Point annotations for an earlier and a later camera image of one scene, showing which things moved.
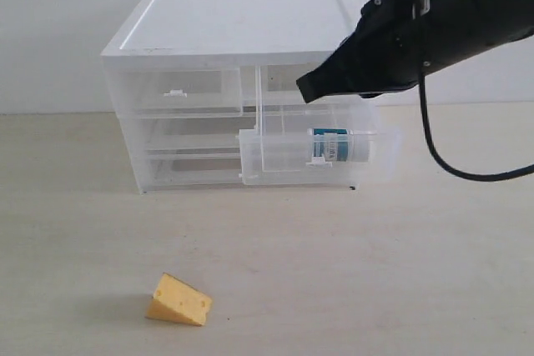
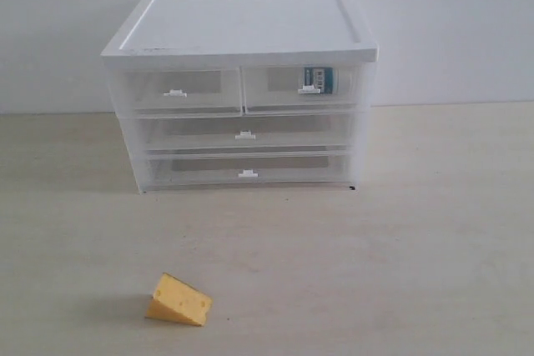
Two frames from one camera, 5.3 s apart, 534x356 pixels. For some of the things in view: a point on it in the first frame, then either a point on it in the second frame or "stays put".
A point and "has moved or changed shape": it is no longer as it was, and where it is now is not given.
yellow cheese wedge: x=175 y=300 stays put
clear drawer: x=329 y=142 to x=274 y=90
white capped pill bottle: x=341 y=144 has moved or changed shape
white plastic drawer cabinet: x=206 y=87 stays put
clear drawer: x=178 y=92 stays put
